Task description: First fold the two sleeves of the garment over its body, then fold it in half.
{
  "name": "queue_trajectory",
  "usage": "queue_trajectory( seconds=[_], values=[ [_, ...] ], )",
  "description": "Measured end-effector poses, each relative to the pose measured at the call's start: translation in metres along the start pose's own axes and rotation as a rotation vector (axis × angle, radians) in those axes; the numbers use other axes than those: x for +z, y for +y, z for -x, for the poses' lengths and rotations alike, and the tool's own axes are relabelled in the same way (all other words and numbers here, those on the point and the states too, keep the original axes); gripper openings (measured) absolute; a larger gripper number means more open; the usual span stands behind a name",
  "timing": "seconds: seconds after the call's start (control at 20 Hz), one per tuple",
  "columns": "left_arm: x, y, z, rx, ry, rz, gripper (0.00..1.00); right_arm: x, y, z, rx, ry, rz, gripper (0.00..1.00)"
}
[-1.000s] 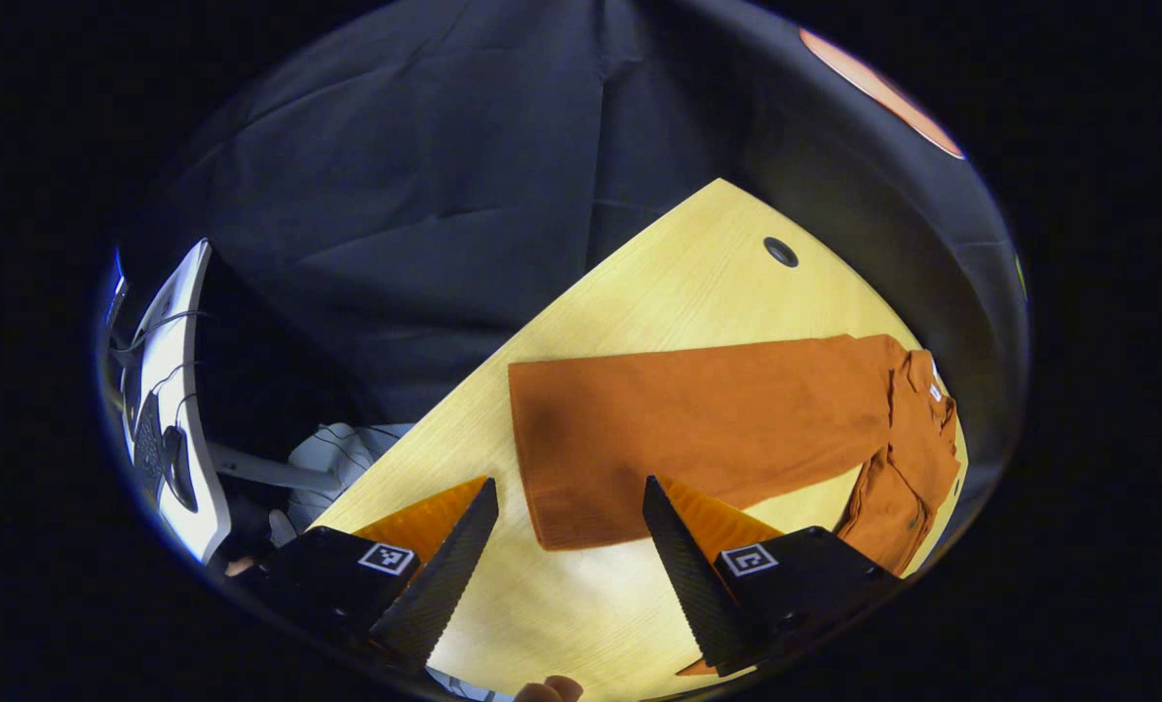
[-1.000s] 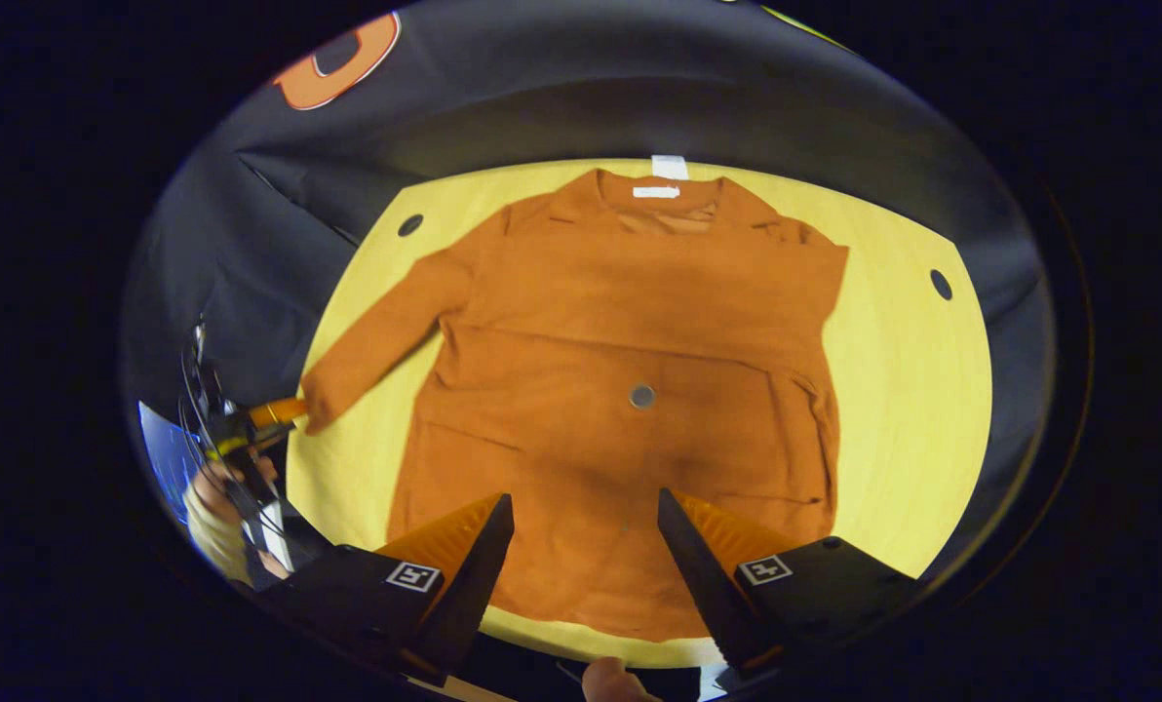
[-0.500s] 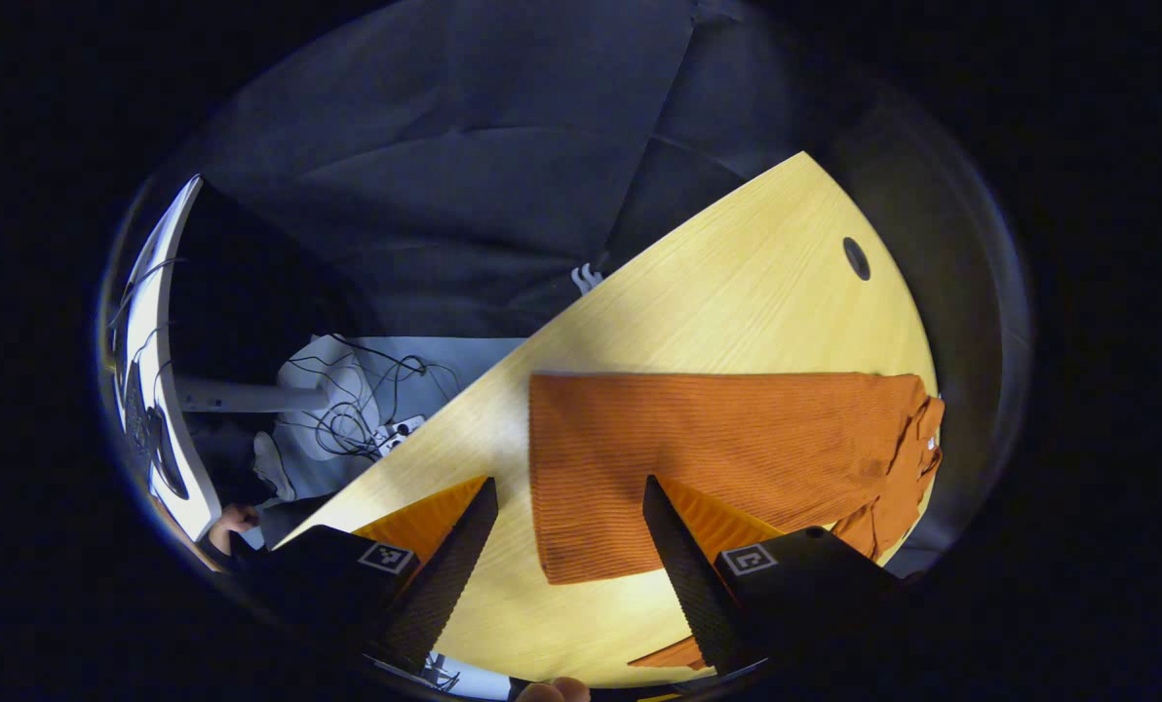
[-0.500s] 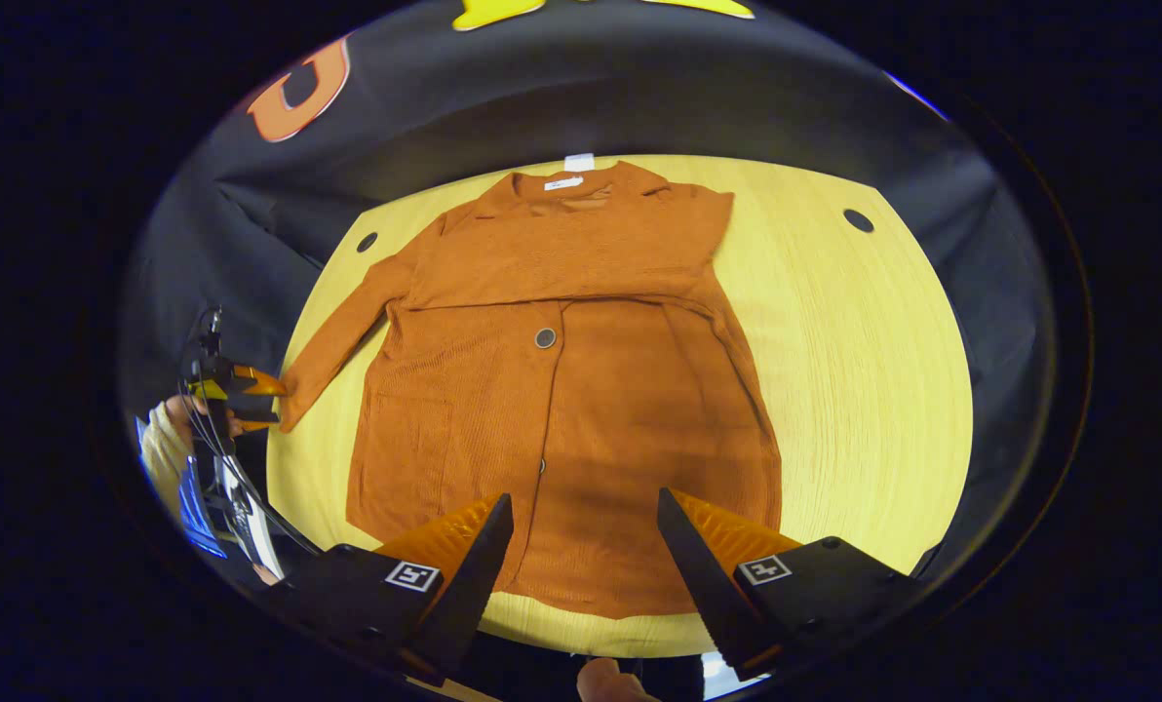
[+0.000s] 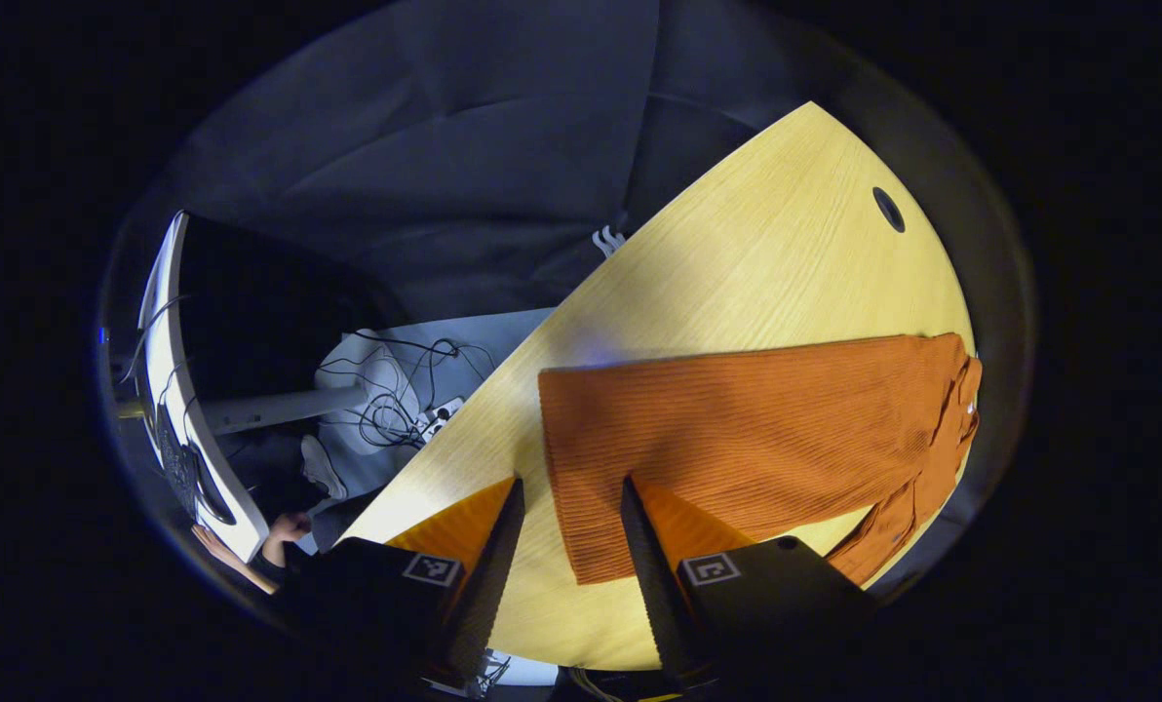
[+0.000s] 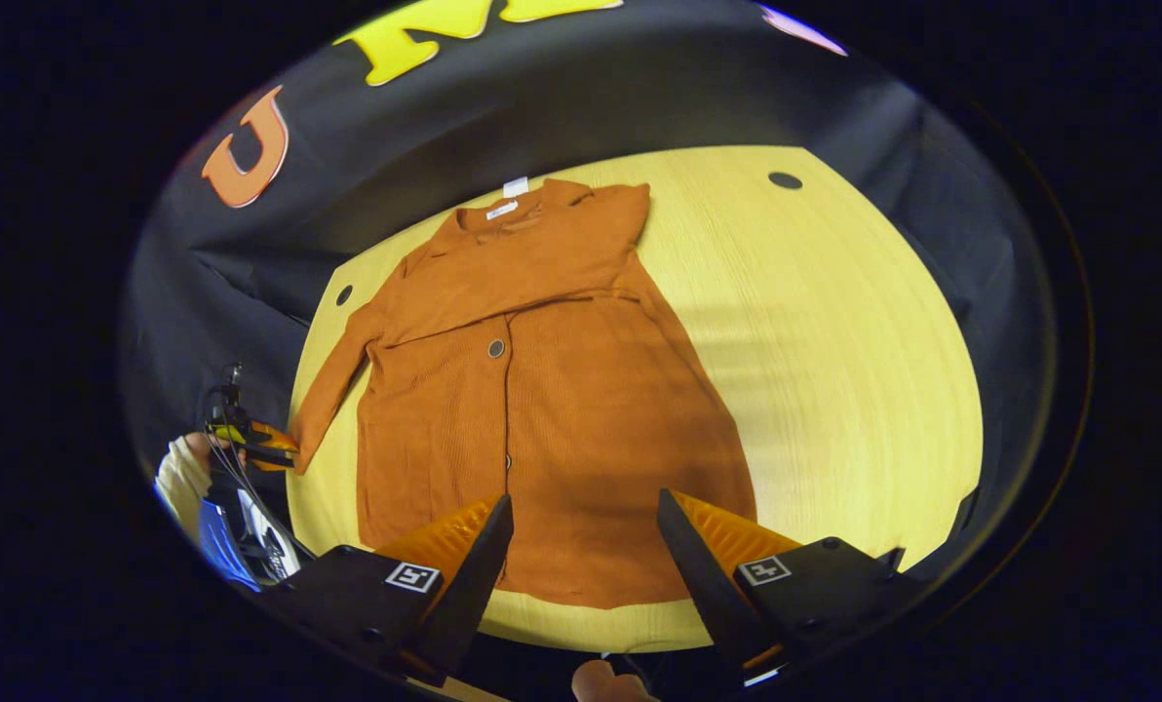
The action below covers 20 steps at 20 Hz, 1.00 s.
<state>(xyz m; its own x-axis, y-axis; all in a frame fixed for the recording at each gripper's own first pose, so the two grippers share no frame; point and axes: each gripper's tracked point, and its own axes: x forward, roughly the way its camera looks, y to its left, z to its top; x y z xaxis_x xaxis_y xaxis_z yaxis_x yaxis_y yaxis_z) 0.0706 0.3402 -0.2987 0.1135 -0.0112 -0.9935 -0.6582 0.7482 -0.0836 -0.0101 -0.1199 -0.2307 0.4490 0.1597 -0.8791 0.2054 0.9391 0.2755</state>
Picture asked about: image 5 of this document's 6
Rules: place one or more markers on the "grey shoe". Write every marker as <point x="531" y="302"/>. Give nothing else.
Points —
<point x="323" y="468"/>

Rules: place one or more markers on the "small white plastic hook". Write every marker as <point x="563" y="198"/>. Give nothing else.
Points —
<point x="607" y="239"/>

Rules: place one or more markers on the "orange ribbed button shirt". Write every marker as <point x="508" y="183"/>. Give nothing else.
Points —
<point x="737" y="439"/>

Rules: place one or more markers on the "white desk leg beam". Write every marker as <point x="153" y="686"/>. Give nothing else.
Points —
<point x="279" y="408"/>

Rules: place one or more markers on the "black backdrop cloth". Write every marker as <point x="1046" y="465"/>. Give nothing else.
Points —
<point x="445" y="146"/>

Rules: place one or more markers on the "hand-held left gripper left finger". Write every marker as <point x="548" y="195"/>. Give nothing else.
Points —
<point x="488" y="595"/>

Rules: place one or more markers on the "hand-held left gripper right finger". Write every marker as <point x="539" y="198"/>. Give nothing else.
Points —
<point x="654" y="595"/>

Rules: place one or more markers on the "white power strip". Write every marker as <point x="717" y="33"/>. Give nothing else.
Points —
<point x="440" y="414"/>

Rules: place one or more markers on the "black keyboard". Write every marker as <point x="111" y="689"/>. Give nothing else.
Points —
<point x="179" y="468"/>

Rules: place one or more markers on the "white plastic bag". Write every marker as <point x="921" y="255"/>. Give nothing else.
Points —
<point x="376" y="380"/>

